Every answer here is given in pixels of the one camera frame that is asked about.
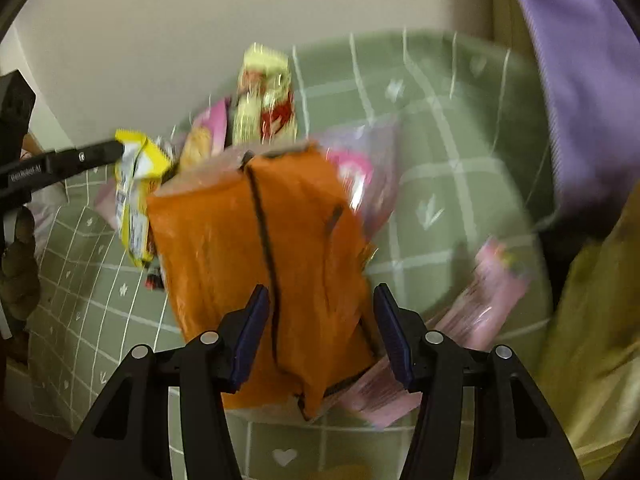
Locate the long pink snack wrapper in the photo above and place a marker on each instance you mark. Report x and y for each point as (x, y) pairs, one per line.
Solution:
(473, 321)

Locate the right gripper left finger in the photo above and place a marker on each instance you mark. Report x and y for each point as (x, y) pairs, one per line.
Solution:
(217, 362)

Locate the pink panda clear packet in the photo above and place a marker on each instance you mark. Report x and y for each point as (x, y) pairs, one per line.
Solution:
(366, 160)

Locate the left hand brown glove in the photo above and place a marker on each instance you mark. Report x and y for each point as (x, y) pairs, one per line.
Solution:
(20, 285)

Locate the pink chips bag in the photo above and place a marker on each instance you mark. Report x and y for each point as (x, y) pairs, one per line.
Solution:
(207, 137)

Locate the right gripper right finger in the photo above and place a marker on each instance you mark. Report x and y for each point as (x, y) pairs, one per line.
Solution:
(427, 362)

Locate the purple pillow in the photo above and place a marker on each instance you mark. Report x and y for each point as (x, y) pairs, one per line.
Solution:
(588, 55)

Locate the green checked bed sheet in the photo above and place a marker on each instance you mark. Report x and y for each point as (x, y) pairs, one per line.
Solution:
(473, 162)

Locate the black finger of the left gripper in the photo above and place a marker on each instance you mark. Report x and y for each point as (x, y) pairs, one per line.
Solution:
(34, 173)

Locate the orange snack bag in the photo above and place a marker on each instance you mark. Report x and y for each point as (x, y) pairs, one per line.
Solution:
(279, 220)

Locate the yellow-green plastic trash bag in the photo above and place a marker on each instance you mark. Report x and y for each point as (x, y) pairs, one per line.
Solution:
(589, 368)

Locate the pale yellow red snack wrapper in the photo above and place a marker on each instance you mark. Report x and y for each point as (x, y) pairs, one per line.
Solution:
(265, 108)

